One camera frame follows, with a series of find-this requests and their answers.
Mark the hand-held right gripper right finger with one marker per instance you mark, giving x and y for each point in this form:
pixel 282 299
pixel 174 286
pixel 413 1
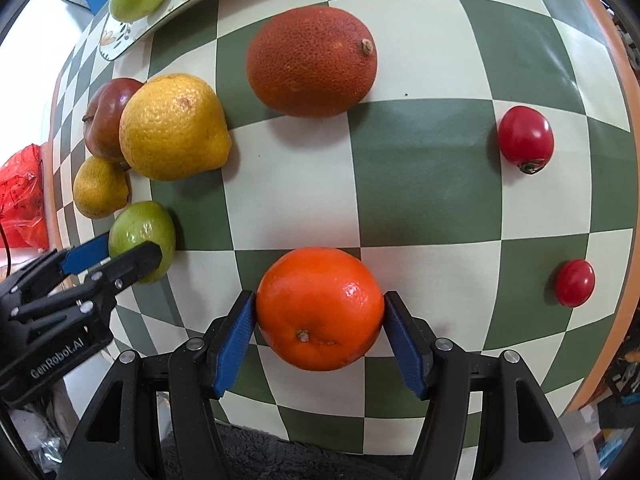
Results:
pixel 406 347

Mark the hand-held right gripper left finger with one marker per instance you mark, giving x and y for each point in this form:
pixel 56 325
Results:
pixel 235 347

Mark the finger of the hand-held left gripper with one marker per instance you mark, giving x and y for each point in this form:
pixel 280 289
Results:
pixel 85 256
pixel 135 266

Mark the small yellow citrus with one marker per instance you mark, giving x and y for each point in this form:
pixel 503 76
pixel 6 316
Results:
pixel 99 187

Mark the bright orange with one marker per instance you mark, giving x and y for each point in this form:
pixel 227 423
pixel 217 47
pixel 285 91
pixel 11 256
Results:
pixel 320 305

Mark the dark red apple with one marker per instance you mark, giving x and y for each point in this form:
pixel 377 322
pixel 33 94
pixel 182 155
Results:
pixel 105 120

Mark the large yellow citrus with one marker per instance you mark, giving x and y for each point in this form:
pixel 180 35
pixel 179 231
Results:
pixel 172 127

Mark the red tomato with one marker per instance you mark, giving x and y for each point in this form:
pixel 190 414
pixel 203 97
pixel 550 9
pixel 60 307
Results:
pixel 525 135
pixel 575 282

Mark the dark red-orange citrus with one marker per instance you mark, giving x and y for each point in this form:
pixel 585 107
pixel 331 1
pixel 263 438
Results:
pixel 310 60

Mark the red plastic bag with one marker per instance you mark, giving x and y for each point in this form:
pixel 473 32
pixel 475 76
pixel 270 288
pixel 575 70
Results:
pixel 20 195

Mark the dark fleece cloth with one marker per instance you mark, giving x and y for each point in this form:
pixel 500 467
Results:
pixel 280 457

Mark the green checkered tablecloth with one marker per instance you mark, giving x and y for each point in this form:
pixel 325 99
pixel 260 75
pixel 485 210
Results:
pixel 425 200

